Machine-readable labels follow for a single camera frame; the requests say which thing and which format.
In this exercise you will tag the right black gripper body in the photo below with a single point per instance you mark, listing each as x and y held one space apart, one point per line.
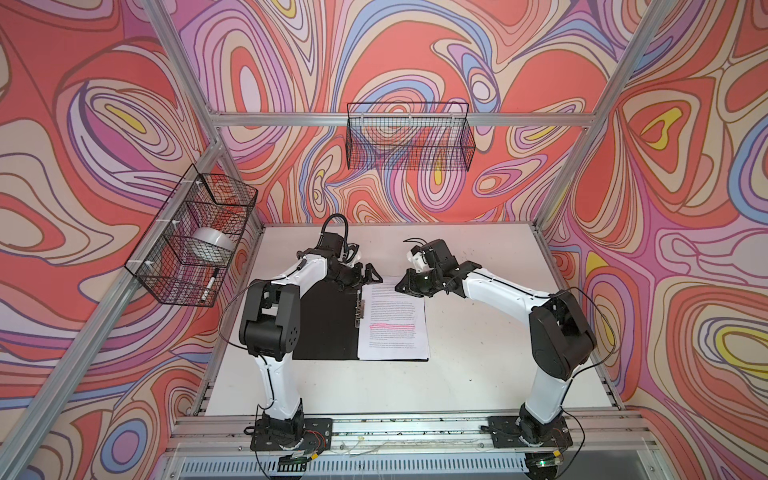
422 283

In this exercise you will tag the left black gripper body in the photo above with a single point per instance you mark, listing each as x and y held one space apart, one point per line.
349 277

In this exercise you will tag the paper sheet pink highlight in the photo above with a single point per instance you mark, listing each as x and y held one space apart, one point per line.
393 326

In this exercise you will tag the white RAY file folder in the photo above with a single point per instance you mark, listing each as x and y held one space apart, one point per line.
328 331

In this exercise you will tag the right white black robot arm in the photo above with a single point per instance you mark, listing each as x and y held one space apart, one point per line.
560 335

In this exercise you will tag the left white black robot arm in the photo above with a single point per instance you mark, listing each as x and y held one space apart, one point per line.
270 327

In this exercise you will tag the metal folder clip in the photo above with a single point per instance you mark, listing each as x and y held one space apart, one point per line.
359 308

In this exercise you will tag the black white marker pen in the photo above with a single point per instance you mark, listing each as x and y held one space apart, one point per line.
209 287

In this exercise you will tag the white tape roll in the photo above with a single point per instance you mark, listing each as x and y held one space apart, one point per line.
211 244

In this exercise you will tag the green circuit board left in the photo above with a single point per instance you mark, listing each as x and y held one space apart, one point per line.
295 463

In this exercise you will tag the green circuit board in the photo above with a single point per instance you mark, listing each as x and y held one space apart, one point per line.
295 463
544 460

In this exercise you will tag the green circuit board right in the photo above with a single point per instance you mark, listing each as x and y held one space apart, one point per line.
544 460

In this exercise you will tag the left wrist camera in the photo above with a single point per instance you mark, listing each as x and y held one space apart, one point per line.
338 246

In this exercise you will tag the black wire basket back wall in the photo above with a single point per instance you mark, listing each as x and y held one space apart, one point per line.
409 136

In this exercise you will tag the black wire basket wall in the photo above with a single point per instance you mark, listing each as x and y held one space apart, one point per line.
409 136
164 264

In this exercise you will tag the black wire basket left wall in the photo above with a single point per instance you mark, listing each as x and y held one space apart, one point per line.
164 264

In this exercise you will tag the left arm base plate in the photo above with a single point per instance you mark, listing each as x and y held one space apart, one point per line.
314 435

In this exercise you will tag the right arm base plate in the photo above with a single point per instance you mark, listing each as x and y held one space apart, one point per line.
513 432

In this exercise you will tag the aluminium front rail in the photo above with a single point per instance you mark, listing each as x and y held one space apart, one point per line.
468 432

